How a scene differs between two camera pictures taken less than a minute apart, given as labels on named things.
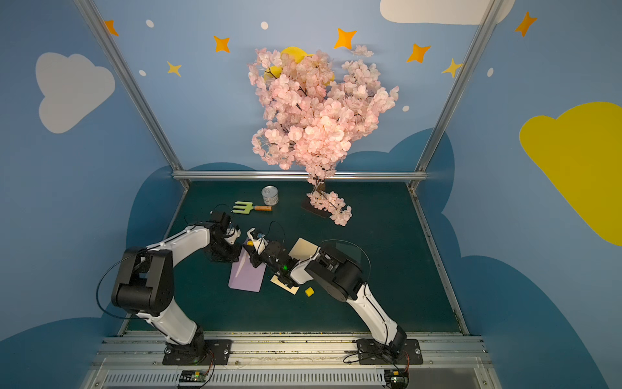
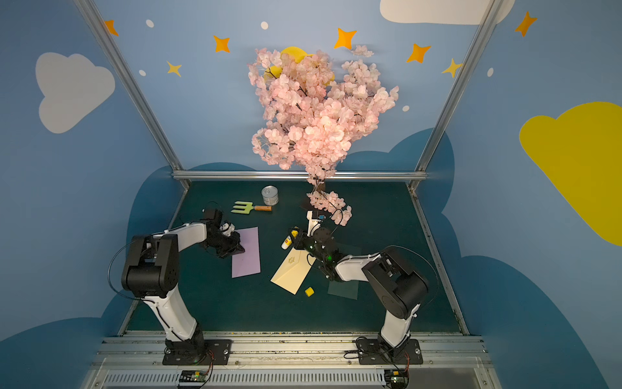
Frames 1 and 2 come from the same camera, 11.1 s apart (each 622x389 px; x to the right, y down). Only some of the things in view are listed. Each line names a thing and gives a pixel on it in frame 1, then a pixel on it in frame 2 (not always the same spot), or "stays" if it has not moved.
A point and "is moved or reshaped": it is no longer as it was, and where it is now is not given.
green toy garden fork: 248,207 stays
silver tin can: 270,195 stays
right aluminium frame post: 486,19 stays
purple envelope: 244,275 is moved or reshaped
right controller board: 398,378 stays
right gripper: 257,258 to 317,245
